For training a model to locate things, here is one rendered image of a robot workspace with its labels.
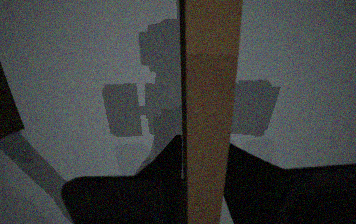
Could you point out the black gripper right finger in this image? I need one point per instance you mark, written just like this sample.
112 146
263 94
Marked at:
258 192

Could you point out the long brown wooden rail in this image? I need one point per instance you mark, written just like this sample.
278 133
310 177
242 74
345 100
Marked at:
209 45

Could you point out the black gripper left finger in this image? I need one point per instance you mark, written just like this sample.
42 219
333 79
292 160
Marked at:
153 193

